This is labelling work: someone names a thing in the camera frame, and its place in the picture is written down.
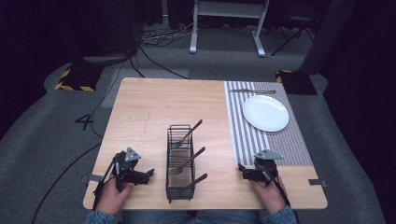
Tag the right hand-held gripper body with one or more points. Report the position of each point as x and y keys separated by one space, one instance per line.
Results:
x=266 y=169

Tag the white round plate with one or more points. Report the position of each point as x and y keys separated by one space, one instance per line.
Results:
x=265 y=113

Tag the grey striped placemat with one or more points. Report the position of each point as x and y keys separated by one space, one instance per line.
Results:
x=249 y=143

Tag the grey pillar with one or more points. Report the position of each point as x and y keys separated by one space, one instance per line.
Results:
x=327 y=37

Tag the white metal table frame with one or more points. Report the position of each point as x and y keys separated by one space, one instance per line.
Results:
x=229 y=9

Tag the person's right hand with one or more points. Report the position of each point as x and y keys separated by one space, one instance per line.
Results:
x=270 y=197

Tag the black yellow striped stand base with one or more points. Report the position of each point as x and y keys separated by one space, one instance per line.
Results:
x=297 y=82
x=79 y=77

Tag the person's left hand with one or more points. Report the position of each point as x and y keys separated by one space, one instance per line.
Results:
x=110 y=197

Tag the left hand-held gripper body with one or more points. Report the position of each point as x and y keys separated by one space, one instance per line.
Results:
x=124 y=165

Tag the grey tape piece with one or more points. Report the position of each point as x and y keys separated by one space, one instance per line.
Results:
x=95 y=178
x=317 y=182

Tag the black tripod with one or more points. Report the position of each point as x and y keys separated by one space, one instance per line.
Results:
x=292 y=34

